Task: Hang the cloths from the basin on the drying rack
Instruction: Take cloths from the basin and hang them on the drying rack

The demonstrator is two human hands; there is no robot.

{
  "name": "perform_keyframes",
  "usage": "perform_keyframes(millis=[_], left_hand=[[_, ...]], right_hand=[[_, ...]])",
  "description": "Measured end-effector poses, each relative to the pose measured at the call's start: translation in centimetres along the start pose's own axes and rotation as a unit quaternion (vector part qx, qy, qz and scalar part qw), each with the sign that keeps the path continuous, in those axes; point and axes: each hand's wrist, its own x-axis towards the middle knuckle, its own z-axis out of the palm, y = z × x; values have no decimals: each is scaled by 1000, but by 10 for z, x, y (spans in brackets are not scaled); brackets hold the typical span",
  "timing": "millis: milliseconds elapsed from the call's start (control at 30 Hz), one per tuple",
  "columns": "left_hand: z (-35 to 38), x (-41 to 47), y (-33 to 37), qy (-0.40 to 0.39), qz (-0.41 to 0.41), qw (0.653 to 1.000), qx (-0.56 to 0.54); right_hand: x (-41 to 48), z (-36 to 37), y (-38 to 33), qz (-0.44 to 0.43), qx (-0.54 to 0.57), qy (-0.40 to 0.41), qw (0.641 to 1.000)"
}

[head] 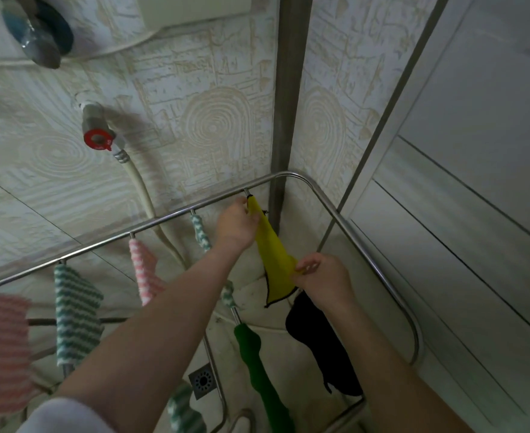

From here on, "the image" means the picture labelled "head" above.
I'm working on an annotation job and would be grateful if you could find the wall tap with red handle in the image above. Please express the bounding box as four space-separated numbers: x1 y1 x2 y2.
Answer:
75 100 131 164

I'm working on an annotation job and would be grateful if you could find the dark green cloth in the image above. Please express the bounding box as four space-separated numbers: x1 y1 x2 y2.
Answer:
233 323 296 433

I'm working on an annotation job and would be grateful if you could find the narrow green white striped cloth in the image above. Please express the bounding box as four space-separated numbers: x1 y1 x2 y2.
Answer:
190 214 239 310

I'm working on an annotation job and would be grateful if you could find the person's left forearm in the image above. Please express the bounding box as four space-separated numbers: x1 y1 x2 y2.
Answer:
55 241 253 433

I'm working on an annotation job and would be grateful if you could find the white wall box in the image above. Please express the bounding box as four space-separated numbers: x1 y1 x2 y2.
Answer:
136 0 253 33

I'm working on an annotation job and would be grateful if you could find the white water hose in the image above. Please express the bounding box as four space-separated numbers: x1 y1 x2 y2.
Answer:
119 151 288 334

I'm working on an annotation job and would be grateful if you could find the stainless steel drying rack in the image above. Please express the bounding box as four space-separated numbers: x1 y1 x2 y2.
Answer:
0 170 425 433

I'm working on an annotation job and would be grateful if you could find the grey metal door frame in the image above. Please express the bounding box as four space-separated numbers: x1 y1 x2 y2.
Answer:
316 0 451 254

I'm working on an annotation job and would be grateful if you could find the person's right hand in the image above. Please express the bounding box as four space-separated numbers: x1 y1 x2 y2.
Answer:
291 252 358 314

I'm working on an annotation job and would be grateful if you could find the square metal floor drain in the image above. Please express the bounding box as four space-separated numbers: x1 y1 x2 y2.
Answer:
188 363 217 400

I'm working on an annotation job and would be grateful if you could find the person's left hand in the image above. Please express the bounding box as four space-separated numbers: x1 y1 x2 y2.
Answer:
213 196 262 254

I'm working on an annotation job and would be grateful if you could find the wide green white striped cloth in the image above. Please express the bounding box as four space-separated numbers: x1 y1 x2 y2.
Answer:
54 264 105 369

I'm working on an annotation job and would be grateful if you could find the white sleeve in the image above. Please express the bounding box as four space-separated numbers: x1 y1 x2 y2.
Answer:
16 398 113 433

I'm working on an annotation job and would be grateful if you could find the grey vertical pipe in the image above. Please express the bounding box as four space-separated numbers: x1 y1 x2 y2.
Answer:
268 0 314 236

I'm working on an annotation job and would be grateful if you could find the small pink white striped cloth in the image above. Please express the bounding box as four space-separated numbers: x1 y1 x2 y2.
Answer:
129 239 167 307

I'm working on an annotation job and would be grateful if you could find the blue grey round wall fixture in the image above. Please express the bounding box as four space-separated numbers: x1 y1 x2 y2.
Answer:
0 0 74 70

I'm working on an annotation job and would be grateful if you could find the person's right forearm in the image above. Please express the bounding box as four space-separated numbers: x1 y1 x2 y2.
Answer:
320 302 475 433

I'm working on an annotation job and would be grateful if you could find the yellow cloth with black edge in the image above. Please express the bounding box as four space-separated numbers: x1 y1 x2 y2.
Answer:
246 195 307 309

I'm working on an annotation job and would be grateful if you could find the large pink white striped cloth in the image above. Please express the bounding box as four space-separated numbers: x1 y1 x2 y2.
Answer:
0 291 34 421

